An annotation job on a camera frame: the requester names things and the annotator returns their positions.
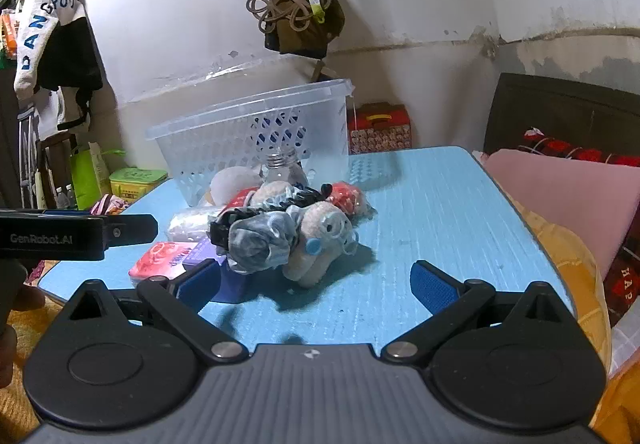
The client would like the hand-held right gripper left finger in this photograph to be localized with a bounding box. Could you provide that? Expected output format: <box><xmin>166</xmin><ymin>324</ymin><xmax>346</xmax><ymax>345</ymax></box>
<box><xmin>60</xmin><ymin>258</ymin><xmax>249</xmax><ymax>366</ymax></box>

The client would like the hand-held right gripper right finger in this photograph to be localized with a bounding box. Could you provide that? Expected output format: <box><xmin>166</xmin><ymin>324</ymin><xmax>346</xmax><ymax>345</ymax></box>
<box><xmin>381</xmin><ymin>260</ymin><xmax>576</xmax><ymax>366</ymax></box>

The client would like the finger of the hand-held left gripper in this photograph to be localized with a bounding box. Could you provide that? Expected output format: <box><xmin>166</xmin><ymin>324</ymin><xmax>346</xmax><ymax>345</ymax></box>
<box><xmin>102</xmin><ymin>213</ymin><xmax>159</xmax><ymax>250</ymax></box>

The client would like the purple pack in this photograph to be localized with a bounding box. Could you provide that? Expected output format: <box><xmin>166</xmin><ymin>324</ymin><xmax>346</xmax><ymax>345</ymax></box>
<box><xmin>182</xmin><ymin>237</ymin><xmax>257</xmax><ymax>306</ymax></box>

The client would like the pink red tissue pack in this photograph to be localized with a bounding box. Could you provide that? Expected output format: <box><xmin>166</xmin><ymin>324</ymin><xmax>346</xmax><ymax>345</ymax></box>
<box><xmin>128</xmin><ymin>241</ymin><xmax>194</xmax><ymax>286</ymax></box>

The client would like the black hair claw clip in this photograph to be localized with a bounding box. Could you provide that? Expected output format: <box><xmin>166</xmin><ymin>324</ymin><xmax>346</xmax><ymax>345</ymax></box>
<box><xmin>207</xmin><ymin>207</ymin><xmax>267</xmax><ymax>255</ymax></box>

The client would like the red packet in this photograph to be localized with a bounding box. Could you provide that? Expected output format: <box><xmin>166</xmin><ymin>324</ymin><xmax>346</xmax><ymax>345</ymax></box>
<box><xmin>226</xmin><ymin>189</ymin><xmax>257</xmax><ymax>214</ymax></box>

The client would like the beige goggle-eyed plush toy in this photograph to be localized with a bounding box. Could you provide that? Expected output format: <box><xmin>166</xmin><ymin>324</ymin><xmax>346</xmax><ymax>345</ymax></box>
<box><xmin>284</xmin><ymin>201</ymin><xmax>359</xmax><ymax>288</ymax></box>

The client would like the red dotted pouch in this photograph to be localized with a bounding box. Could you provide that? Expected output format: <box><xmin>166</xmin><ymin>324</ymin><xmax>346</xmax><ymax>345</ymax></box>
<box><xmin>327</xmin><ymin>181</ymin><xmax>377</xmax><ymax>221</ymax></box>

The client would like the clear plastic basket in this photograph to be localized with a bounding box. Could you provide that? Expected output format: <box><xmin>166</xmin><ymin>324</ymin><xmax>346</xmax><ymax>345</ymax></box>
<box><xmin>145</xmin><ymin>78</ymin><xmax>356</xmax><ymax>207</ymax></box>

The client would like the person's left hand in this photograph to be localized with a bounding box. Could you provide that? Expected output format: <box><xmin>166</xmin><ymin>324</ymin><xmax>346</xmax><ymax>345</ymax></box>
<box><xmin>0</xmin><ymin>281</ymin><xmax>47</xmax><ymax>390</ymax></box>

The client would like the pink floral blanket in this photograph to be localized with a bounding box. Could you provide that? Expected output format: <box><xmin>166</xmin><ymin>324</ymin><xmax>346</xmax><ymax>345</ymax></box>
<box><xmin>90</xmin><ymin>193</ymin><xmax>132</xmax><ymax>216</ymax></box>

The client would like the green tin box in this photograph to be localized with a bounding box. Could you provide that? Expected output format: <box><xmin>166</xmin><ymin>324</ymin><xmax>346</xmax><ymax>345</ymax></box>
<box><xmin>108</xmin><ymin>167</ymin><xmax>169</xmax><ymax>205</ymax></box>

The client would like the clear wrapped roll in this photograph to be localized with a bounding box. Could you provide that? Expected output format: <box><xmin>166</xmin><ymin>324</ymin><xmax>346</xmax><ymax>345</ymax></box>
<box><xmin>166</xmin><ymin>205</ymin><xmax>227</xmax><ymax>243</ymax></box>

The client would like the green paper bag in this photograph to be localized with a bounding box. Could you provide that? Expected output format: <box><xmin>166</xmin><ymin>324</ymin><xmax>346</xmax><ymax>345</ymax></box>
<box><xmin>69</xmin><ymin>143</ymin><xmax>114</xmax><ymax>211</ymax></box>

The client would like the wooden chair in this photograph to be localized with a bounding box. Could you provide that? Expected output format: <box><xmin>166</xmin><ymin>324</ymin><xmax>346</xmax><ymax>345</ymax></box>
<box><xmin>34</xmin><ymin>131</ymin><xmax>79</xmax><ymax>211</ymax></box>

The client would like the cream round plush toy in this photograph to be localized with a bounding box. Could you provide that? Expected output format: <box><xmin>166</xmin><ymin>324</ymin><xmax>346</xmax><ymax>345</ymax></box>
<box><xmin>209</xmin><ymin>167</ymin><xmax>262</xmax><ymax>206</ymax></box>

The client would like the beige small plush toy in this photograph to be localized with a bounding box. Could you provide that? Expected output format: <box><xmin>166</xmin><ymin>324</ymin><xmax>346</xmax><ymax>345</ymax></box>
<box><xmin>250</xmin><ymin>181</ymin><xmax>297</xmax><ymax>210</ymax></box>

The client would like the white hanging garment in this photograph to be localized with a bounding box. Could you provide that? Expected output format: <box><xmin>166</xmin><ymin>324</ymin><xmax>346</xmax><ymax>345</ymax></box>
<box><xmin>29</xmin><ymin>87</ymin><xmax>94</xmax><ymax>141</ymax></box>

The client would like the clear plastic bottle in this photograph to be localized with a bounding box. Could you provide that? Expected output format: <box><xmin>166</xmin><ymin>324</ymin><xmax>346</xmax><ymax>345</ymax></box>
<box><xmin>260</xmin><ymin>147</ymin><xmax>310</xmax><ymax>190</ymax></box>

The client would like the yellow quilt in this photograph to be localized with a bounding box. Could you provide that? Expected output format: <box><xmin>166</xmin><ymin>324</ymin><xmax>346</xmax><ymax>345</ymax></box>
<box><xmin>500</xmin><ymin>189</ymin><xmax>640</xmax><ymax>444</ymax></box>

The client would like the pink pillow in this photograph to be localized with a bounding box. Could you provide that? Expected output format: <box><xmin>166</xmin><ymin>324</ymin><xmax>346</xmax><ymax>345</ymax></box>
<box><xmin>482</xmin><ymin>148</ymin><xmax>640</xmax><ymax>281</ymax></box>

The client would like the yellow patterned blanket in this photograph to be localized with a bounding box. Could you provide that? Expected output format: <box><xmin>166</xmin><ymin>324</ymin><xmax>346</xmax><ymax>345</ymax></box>
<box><xmin>0</xmin><ymin>293</ymin><xmax>68</xmax><ymax>444</ymax></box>

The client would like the red gift box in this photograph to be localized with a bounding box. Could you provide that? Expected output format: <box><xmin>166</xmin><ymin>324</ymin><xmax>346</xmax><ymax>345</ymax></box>
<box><xmin>347</xmin><ymin>103</ymin><xmax>414</xmax><ymax>155</ymax></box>

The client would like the black hanging garment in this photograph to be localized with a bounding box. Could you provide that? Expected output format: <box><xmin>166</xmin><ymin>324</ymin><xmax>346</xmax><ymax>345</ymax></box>
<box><xmin>36</xmin><ymin>18</ymin><xmax>104</xmax><ymax>94</ymax></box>

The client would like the dark red printed cloth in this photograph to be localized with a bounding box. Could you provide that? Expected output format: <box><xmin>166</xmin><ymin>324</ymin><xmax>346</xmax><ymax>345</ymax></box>
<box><xmin>601</xmin><ymin>244</ymin><xmax>640</xmax><ymax>326</ymax></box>

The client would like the white checked cloth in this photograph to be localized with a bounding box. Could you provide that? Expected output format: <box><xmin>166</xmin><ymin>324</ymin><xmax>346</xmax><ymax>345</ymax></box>
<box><xmin>609</xmin><ymin>314</ymin><xmax>640</xmax><ymax>377</ymax></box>

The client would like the red floral pillow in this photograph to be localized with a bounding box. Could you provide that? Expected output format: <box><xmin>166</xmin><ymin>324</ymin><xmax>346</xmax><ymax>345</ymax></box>
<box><xmin>520</xmin><ymin>127</ymin><xmax>640</xmax><ymax>166</ymax></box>

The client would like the dark wooden headboard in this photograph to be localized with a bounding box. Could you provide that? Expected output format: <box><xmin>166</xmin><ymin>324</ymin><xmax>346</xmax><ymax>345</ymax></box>
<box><xmin>482</xmin><ymin>73</ymin><xmax>640</xmax><ymax>160</ymax></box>

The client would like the black ruffled hair tie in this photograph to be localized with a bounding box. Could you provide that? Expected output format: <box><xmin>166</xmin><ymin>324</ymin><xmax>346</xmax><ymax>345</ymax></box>
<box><xmin>279</xmin><ymin>184</ymin><xmax>335</xmax><ymax>216</ymax></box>

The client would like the coiled tan rope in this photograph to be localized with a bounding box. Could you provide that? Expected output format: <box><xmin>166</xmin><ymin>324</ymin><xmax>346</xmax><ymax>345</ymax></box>
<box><xmin>246</xmin><ymin>0</ymin><xmax>332</xmax><ymax>34</ymax></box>

